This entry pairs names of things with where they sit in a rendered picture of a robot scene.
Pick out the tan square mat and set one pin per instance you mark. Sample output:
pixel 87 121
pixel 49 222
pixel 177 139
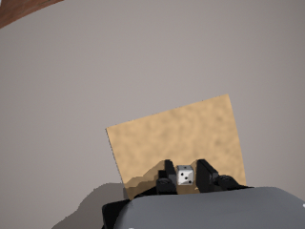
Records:
pixel 205 129

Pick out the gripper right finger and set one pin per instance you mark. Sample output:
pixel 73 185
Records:
pixel 208 180

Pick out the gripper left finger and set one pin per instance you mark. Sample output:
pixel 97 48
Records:
pixel 165 185

